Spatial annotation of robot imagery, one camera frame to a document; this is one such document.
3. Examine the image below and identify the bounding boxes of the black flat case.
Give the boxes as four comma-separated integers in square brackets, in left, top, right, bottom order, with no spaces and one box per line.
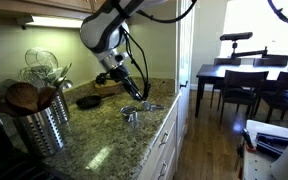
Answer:
[254,131,288,158]

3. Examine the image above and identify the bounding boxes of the round wooden board stack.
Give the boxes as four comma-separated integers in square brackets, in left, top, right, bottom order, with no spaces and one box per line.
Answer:
[94,79,123,98]

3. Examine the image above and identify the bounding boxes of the wooden upper cabinets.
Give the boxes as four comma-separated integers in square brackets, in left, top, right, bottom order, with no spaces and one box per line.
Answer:
[0,0,108,21]

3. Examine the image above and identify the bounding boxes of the metal wire skimmer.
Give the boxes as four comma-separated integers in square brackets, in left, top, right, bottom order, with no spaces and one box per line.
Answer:
[17,66,47,89]

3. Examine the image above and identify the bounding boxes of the metal serving spoon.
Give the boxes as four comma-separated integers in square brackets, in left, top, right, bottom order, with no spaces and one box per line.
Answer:
[52,62,73,88]

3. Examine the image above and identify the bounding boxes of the bright window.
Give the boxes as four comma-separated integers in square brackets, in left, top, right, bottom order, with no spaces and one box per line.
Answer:
[221,0,288,58]

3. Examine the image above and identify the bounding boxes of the slotted wooden spoon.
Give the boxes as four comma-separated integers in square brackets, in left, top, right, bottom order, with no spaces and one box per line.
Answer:
[4,82,40,114]

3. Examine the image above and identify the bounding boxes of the under-cabinet light bar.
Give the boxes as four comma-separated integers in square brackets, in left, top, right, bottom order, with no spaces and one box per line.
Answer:
[17,14,85,30]

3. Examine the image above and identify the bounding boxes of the robot mounting cart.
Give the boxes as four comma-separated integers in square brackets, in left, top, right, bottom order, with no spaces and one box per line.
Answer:
[242,119,288,180]

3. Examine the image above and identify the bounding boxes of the large silver measuring cup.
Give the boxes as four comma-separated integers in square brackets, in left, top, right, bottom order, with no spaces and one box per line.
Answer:
[119,106,140,130]

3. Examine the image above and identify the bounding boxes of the black stereo camera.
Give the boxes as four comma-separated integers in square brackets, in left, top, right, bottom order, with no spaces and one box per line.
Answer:
[219,31,254,42]

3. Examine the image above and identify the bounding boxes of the small silver measuring cup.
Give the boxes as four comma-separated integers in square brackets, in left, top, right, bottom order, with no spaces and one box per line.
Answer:
[141,100,166,113]

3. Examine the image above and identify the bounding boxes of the white door panel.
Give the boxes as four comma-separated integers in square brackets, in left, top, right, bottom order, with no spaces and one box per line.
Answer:
[175,0,197,148]

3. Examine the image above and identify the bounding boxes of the black orange bar clamp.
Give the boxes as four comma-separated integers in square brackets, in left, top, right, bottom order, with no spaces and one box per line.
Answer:
[236,128,256,180]

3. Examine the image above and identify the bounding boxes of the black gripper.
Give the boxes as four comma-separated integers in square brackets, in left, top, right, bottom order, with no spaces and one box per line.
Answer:
[108,64,145,102]

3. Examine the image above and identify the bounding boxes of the dark wooden dining table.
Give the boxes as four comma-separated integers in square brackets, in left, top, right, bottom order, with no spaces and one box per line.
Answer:
[195,60,288,118]

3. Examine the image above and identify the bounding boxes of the metal drawer handle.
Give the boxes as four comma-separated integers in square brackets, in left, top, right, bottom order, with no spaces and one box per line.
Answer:
[157,160,169,180]
[158,130,170,148]

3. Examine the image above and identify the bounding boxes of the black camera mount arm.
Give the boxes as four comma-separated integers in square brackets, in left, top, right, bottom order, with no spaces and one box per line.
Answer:
[229,40,288,62]

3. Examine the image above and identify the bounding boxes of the wooden lower cabinet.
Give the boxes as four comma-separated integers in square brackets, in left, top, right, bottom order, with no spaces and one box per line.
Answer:
[137,98,180,180]

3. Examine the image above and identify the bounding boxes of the plain wooden spoon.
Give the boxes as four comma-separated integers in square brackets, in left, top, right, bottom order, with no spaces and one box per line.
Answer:
[37,85,58,111]

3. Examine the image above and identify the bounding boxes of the perforated steel utensil holder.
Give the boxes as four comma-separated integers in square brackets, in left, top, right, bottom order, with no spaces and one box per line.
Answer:
[12,106,65,158]
[50,89,71,125]

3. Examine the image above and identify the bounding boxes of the black cast iron skillet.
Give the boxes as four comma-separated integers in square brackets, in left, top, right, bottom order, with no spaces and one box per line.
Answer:
[75,93,117,110]

